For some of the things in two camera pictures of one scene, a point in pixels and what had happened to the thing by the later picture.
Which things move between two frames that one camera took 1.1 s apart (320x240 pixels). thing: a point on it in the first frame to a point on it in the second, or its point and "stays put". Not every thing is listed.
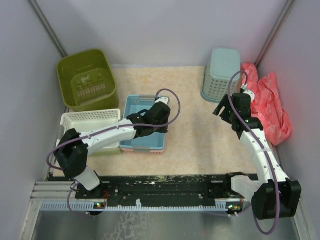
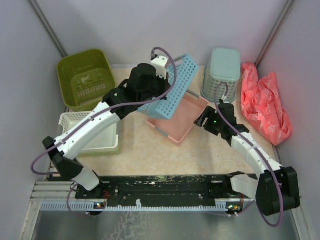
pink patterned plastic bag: (267, 106) stays put
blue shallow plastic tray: (132, 104) to (167, 108)
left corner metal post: (48, 28) stays put
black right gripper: (224, 103) to (209, 112)
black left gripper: (158, 130) to (165, 83)
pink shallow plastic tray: (154, 152) to (179, 124)
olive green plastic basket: (88, 81) stays put
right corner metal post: (287, 6) stays put
